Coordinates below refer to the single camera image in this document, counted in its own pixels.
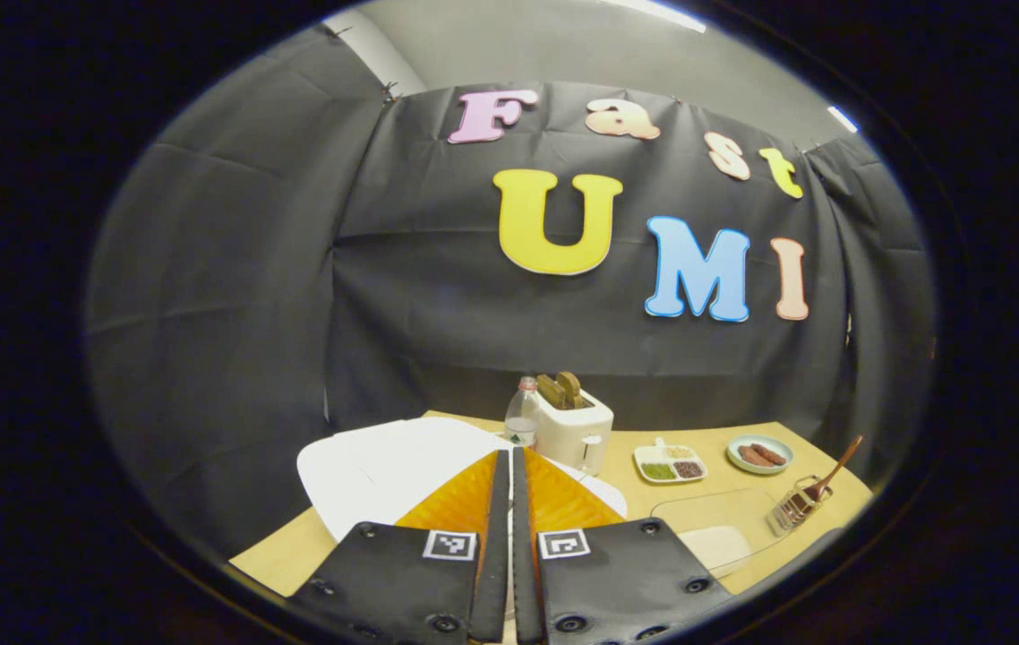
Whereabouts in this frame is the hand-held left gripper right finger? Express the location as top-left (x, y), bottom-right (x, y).
top-left (512, 446), bottom-right (734, 645)

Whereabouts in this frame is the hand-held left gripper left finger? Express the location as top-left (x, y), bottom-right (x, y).
top-left (290, 448), bottom-right (510, 644)

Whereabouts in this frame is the white rice cooker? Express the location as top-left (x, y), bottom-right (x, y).
top-left (296, 417), bottom-right (629, 543)

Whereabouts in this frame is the metal wire chopstick holder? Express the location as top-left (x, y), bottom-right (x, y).
top-left (767, 488), bottom-right (833, 537)

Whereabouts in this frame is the brown wooden spoon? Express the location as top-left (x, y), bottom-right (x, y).
top-left (792, 435), bottom-right (865, 516)

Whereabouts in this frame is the white toaster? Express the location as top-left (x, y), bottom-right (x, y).
top-left (532, 387), bottom-right (615, 476)

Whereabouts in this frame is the clear plastic water bottle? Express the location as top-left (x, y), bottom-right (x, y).
top-left (504, 376), bottom-right (539, 449)

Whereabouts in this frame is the white divided dish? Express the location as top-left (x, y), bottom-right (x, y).
top-left (633, 437), bottom-right (709, 485)

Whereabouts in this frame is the pale green plate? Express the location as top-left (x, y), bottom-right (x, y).
top-left (727, 434), bottom-right (795, 475)

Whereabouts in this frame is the black backdrop cloth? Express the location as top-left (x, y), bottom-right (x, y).
top-left (84, 22), bottom-right (936, 574)

